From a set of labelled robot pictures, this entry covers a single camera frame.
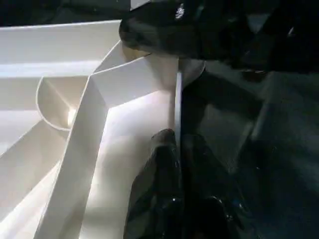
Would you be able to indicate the black plastic work mat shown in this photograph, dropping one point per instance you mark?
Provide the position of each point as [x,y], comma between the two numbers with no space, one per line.
[269,149]

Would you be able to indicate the white plastic children's table top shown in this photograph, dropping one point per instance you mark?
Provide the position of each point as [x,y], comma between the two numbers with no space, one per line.
[60,99]

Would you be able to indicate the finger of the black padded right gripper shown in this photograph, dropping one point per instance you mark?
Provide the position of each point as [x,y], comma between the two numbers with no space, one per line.
[164,30]

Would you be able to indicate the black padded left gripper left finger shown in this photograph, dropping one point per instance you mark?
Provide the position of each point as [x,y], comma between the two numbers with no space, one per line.
[157,194]

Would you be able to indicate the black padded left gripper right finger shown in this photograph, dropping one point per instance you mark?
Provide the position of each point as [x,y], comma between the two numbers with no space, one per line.
[214,204]

